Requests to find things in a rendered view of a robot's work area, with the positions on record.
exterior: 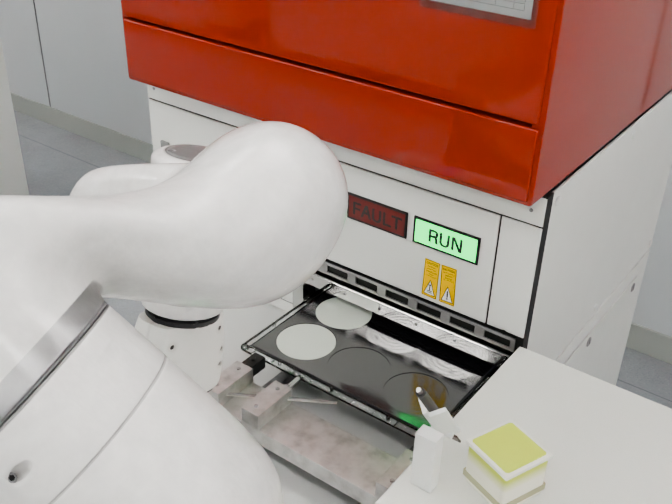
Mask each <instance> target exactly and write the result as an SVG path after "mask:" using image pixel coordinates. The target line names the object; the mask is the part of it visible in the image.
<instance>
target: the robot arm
mask: <svg viewBox="0 0 672 504"><path fill-rule="evenodd" d="M347 209H348V187H347V182H346V178H345V174H344V171H343V169H342V167H341V164H340V162H339V161H338V159H337V157H336V156H335V154H334V153H333V151H332V150H331V149H330V148H329V147H328V146H327V145H326V144H325V143H324V142H323V141H322V140H321V139H320V138H318V137H317V136H316V135H314V134H313V133H311V132H309V131H308V130H306V129H304V128H301V127H299V126H297V125H293V124H290V123H285V122H278V121H262V122H255V123H251V124H246V125H244V126H241V127H238V128H236V129H233V130H231V131H229V132H227V133H226V134H224V135H222V136H221V137H219V138H218V139H216V140H215V141H213V142H212V143H211V144H210V145H209V146H202V145H193V144H177V145H168V146H164V147H161V148H158V149H156V150H155V151H154V152H153V153H152V155H151V163H150V164H127V165H115V166H108V167H102V168H98V169H95V170H92V171H90V172H88V173H87V174H85V175H84V176H83V177H82V178H81V179H80V180H79V181H78V182H77V184H76V185H75V186H74V188H73V190H72V192H71V194H70V196H29V195H1V196H0V504H284V502H283V494H282V487H281V483H280V479H279V476H278V473H277V471H276V469H275V467H274V465H273V463H272V461H271V459H270V458H269V456H268V454H267V453H266V452H265V450H264V449H263V447H262V446H261V445H260V444H259V442H258V441H257V440H256V439H255V438H254V437H253V436H252V435H251V434H250V433H249V432H248V431H247V429H246V428H245V427H244V426H243V425H242V424H241V423H240V422H239V421H238V420H237V419H236V418H235V417H234V416H233V415H231V414H230V413H229V412H228V411H227V410H226V409H225V408H224V407H223V406H222V405H221V404H220V403H218V402H217V401H216V400H215V399H214V398H213V397H212V396H211V395H210V394H209V393H208V392H209V391H211V390H212V389H213V387H215V386H216V385H217V383H218V382H219V379H220V375H221V369H222V360H223V346H224V325H223V313H222V311H223V310H224V309H241V308H248V307H255V306H259V305H264V304H267V303H270V302H273V301H275V300H278V299H280V298H282V297H284V296H285V295H287V294H289V293H291V292H292V291H294V290H296V289H297V288H298V287H300V286H301V285H302V284H304V283H305V282H306V281H307V280H308V279H309V278H310V277H311V276H312V275H313V274H314V273H315V272H316V271H317V270H318V269H319V268H320V267H321V266H322V264H323V263H324V262H325V260H326V259H327V257H328V256H329V254H330V253H331V251H332V250H333V248H334V247H335V245H336V243H337V241H338V239H339V237H340V234H341V232H342V229H343V227H344V223H345V220H346V216H347ZM103 298H117V299H127V300H135V301H141V302H142V305H143V306H144V307H145V311H144V312H142V313H140V314H139V316H138V319H137V322H136V325H135V327H133V326H132V325H131V324H130V323H129V322H128V321H127V320H125V319H124V318H123V317H122V316H121V315H120V314H119V313H118V312H116V311H115V310H114V309H113V308H112V307H111V306H110V305H108V304H107V303H106V302H105V301H104V299H103Z"/></svg>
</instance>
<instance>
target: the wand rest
mask: <svg viewBox="0 0 672 504"><path fill-rule="evenodd" d="M418 400H419V398H418ZM419 403H420V407H421V410H422V413H423V415H424V416H425V418H426V419H427V420H428V422H429V423H430V424H431V427H428V426H426V425H424V424H423V425H422V426H421V427H420V429H419V430H418V431H417V432H416V433H415V440H414V451H413V461H412V472H411V482H410V483H411V484H413V485H415V486H417V487H419V488H421V489H423V490H424V491H426V492H428V493H431V492H432V491H433V489H434V488H435V487H436V486H437V485H438V480H439V472H440V463H441V455H442V447H443V438H444V437H448V438H450V439H452V438H453V436H454V434H455V433H458V432H460V429H459V427H458V425H457V424H456V422H455V421H454V419H453V418H452V416H451V415H450V413H449V412H448V410H447V409H446V407H444V408H441V409H438V410H435V411H432V412H429V411H428V410H427V409H426V408H425V406H424V405H423V404H422V402H421V401H420V400H419Z"/></svg>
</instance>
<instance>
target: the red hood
mask: <svg viewBox="0 0 672 504"><path fill-rule="evenodd" d="M121 8H122V18H123V27H124V37H125V46H126V56H127V65H128V74H129V77H130V79H132V80H136V81H139V82H142V83H145V84H148V85H151V86H154V87H157V88H161V89H164V90H167V91H170V92H173V93H176V94H179V95H182V96H186V97H189V98H192V99H195V100H198V101H201V102H204V103H207V104H211V105H214V106H217V107H220V108H223V109H226V110H229V111H232V112H236V113H239V114H242V115H245V116H248V117H251V118H254V119H257V120H261V121H278V122H285V123H290V124H293V125H297V126H299V127H301V128H304V129H306V130H308V131H309V132H311V133H313V134H314V135H316V136H317V137H318V138H320V139H321V140H323V141H326V142H329V143H332V144H335V145H339V146H342V147H345V148H348V149H351V150H354V151H357V152H360V153H364V154H367V155H370V156H373V157H376V158H379V159H382V160H385V161H389V162H392V163H395V164H398V165H401V166H404V167H407V168H410V169H414V170H417V171H420V172H423V173H426V174H429V175H432V176H435V177H439V178H442V179H445V180H448V181H451V182H454V183H457V184H460V185H464V186H467V187H470V188H473V189H476V190H479V191H482V192H485V193H488V194H492V195H495V196H498V197H501V198H504V199H507V200H510V201H513V202H517V203H520V204H523V205H526V206H532V205H533V204H535V203H536V202H537V201H538V200H539V199H541V198H542V197H543V196H544V195H545V194H547V193H548V192H549V191H550V190H551V189H553V188H554V187H555V186H556V185H557V184H558V183H560V182H561V181H562V180H563V179H564V178H566V177H567V176H568V175H569V174H570V173H572V172H573V171H574V170H575V169H576V168H578V167H579V166H580V165H581V164H582V163H584V162H585V161H586V160H587V159H588V158H590V157H591V156H592V155H593V154H594V153H596V152H597V151H598V150H599V149H600V148H602V147H603V146H604V145H605V144H606V143H608V142H609V141H610V140H611V139H612V138H614V137H615V136H616V135H617V134H618V133H620V132H621V131H622V130H623V129H624V128H626V127H627V126H628V125H629V124H630V123H632V122H633V121H634V120H635V119H636V118H637V117H639V116H640V115H641V114H642V113H643V112H645V111H646V110H647V109H648V108H649V107H651V106H652V105H653V104H654V103H655V102H657V101H658V100H659V99H660V98H661V97H663V96H664V95H665V94H666V93H667V92H669V91H670V90H671V89H672V0H121Z"/></svg>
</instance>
